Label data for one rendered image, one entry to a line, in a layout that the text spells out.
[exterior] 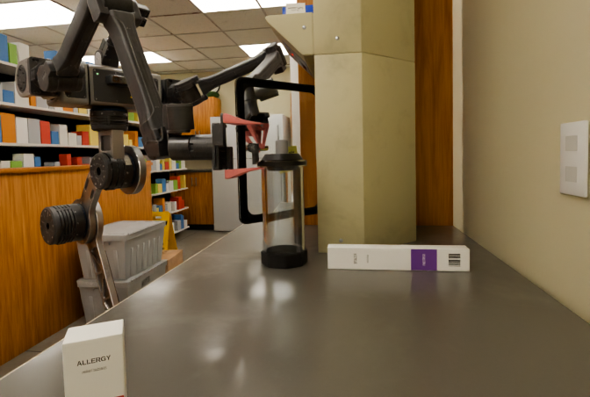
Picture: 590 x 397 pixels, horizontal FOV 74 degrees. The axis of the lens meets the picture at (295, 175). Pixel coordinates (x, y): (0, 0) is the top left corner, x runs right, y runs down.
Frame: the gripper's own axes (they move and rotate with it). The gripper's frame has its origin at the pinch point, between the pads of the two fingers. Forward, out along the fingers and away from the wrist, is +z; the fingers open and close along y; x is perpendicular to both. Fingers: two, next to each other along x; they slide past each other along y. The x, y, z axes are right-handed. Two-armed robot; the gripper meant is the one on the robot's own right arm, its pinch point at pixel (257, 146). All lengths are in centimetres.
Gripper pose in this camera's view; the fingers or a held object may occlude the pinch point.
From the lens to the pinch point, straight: 86.1
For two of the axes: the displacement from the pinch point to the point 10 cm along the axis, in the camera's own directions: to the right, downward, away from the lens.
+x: 1.5, -0.4, 9.9
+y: -0.2, -10.0, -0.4
